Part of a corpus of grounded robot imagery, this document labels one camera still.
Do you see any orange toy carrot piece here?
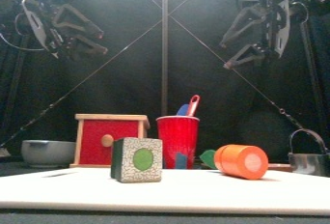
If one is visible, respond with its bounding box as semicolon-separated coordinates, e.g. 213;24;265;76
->
213;144;272;181

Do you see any green toy carrot top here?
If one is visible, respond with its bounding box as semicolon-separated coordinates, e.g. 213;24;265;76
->
199;149;218;170

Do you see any red wooden box with knob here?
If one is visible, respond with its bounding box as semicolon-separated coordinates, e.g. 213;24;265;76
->
70;113;151;169

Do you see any red plastic cup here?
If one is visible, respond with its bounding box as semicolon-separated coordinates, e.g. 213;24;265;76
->
155;115;202;170

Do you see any gray bowl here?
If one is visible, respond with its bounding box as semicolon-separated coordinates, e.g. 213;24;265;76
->
19;139;78;169

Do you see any patterned block with green circle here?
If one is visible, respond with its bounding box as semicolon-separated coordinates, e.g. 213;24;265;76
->
110;136;165;183

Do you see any blue toy piece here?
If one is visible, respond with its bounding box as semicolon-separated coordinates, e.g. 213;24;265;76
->
174;152;189;170

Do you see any white cutting board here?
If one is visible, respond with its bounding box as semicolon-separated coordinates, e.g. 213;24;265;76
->
0;167;330;216

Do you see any vertical metal frame pole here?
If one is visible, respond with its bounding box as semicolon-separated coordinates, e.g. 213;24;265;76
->
161;0;170;117

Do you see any metal pot with handle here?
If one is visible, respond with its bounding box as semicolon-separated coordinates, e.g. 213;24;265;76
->
288;128;330;178

